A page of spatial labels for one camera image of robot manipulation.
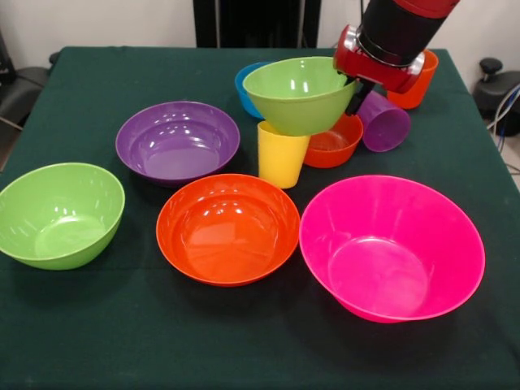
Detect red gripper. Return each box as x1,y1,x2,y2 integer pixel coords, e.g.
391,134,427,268
332,24,426,117

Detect purple plastic cup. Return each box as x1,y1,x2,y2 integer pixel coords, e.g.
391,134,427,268
357,89,411,154

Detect green plastic bowl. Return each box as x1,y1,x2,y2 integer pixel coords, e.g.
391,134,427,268
0,162,126,271
242,56,361,137

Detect pink plastic bowl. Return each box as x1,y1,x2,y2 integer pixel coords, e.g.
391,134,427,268
299,175,487,324

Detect large orange plastic bowl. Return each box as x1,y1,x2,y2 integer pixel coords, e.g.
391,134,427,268
156,173,302,288

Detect orange plastic cup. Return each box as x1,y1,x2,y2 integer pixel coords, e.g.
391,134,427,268
386,49,440,110

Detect small orange plastic bowl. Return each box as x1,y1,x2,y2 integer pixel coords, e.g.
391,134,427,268
303,113,364,169

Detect yellow plastic cup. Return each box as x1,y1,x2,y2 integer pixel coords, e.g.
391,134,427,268
257,120,312,189

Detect blue plastic bowl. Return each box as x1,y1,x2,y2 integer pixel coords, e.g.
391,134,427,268
234,61,274,120

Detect purple plastic bowl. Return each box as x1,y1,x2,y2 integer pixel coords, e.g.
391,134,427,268
115,101,241,189

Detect black chair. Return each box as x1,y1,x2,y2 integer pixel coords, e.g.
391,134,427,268
0,30,52,131

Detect dark green tablecloth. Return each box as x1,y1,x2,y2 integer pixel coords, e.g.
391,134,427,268
0,45,520,390

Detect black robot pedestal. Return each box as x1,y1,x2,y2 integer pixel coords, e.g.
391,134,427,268
193,0,322,49

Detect blue and white cables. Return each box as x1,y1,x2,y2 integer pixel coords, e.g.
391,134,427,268
486,83,520,141

